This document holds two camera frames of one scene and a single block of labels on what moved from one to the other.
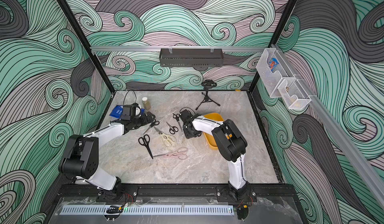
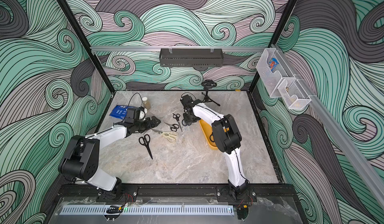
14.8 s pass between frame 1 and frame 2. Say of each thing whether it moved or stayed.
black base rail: stayed
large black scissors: stayed
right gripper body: moved
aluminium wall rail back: stayed
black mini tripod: stayed
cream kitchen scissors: moved
